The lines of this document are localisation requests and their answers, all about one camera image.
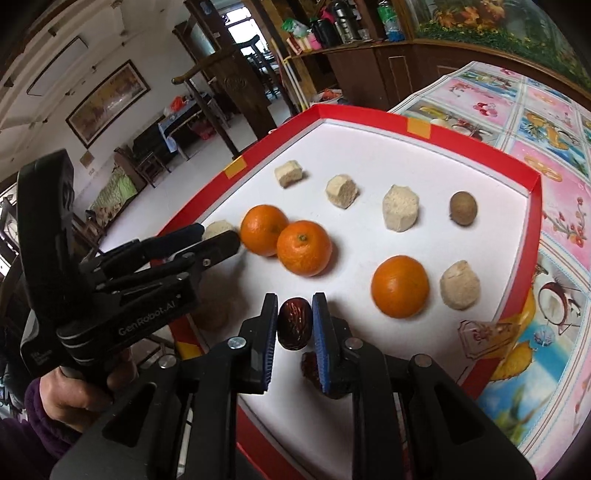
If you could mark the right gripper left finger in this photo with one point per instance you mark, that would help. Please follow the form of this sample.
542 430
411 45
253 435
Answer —
178 421

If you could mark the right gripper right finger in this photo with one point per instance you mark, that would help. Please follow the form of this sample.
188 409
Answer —
410 419

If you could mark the dark red jujube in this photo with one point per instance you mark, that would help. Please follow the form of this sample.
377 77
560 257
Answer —
309 367
294 324

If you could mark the orange tangerine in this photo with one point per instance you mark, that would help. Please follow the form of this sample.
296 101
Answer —
304 248
400 287
260 229

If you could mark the red white tray box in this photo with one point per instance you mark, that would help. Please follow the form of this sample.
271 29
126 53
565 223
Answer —
293 431

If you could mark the large beige yam chunk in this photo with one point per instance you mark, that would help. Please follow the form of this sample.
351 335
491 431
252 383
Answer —
401 208

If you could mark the cube beige yam piece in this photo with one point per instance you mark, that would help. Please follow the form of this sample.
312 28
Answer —
289 173

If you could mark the small beige yam piece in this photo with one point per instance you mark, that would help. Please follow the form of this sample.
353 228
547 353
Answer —
216 228

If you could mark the person's left hand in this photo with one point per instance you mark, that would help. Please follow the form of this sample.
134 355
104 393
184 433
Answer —
78 404

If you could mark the colourful patterned tablecloth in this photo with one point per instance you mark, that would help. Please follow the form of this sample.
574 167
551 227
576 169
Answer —
532 371

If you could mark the glass plant display cabinet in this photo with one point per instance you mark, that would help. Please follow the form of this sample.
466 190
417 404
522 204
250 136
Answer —
520 28

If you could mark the green plastic bottle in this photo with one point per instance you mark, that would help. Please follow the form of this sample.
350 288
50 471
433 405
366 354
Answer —
390 21

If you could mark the framed wall painting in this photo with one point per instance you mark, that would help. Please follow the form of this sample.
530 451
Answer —
106 102

